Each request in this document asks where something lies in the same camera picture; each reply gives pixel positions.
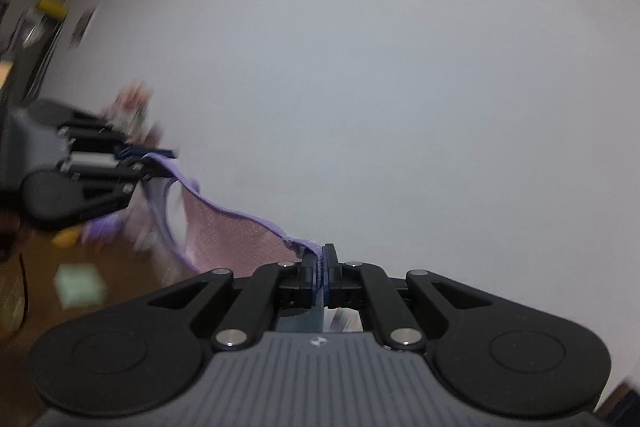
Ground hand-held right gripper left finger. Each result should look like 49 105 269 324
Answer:
146 251 321 352

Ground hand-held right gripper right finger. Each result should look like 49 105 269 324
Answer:
322 243 494 353

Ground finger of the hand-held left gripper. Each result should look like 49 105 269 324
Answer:
59 119 179 160
67 157 156 214

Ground pink garment with purple trim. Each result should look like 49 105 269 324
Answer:
122 151 321 282

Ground blurred colourful object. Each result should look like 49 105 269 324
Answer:
101 79 162 148

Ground purple object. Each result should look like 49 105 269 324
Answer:
81 211 125 250

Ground dark tall furniture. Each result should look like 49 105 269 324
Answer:
0 0 67 108

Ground small yellow object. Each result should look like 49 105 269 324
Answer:
53 228 82 249

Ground pale green box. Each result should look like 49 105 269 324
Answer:
53 263 109 309

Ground grey wall fixture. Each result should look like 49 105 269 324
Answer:
69 6 97 48

